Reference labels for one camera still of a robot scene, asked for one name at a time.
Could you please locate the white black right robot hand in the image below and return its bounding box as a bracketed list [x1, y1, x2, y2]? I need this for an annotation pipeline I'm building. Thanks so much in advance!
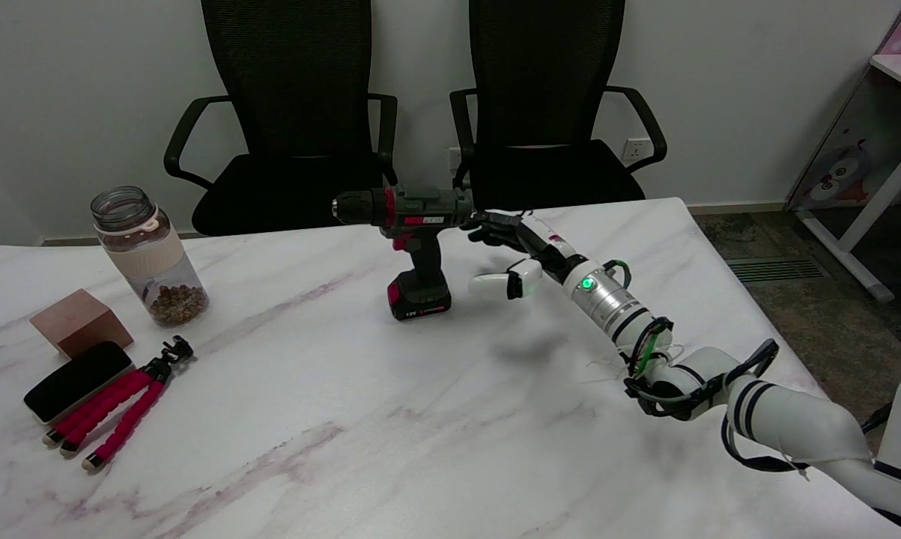
[461, 210, 589, 300]

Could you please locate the black red power screwdriver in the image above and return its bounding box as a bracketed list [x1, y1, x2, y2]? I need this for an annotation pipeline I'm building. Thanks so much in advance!
[332, 185, 474, 323]

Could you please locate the black mesh office chair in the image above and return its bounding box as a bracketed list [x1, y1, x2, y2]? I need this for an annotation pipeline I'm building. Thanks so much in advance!
[163, 0, 399, 237]
[449, 0, 668, 215]

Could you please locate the dark floor vent grille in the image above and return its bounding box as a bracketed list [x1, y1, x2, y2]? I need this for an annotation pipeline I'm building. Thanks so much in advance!
[726, 257, 833, 284]

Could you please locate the cartoon owl desk panel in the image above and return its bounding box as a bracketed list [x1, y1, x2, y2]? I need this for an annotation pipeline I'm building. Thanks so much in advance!
[786, 66, 901, 212]

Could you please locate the glass jar with nuts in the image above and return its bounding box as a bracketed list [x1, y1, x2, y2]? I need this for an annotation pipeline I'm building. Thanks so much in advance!
[91, 186, 210, 327]

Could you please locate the red flexible mini tripod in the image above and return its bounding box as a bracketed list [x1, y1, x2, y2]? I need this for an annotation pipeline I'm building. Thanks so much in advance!
[43, 335, 195, 472]

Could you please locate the pink brown cube block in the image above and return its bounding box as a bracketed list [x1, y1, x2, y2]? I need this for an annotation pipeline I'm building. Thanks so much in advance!
[29, 288, 134, 359]

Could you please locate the black whiteboard eraser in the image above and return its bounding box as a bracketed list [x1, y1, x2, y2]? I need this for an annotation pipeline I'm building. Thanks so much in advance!
[23, 341, 135, 425]

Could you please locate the green robot arm cable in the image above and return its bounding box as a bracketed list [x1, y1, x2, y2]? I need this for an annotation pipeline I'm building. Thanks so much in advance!
[604, 259, 673, 377]

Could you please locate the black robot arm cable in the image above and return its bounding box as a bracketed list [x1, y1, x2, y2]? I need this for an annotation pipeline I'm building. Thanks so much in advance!
[622, 317, 893, 474]

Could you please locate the white desk frame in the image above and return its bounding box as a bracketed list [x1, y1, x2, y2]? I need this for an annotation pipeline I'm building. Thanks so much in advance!
[795, 54, 901, 304]

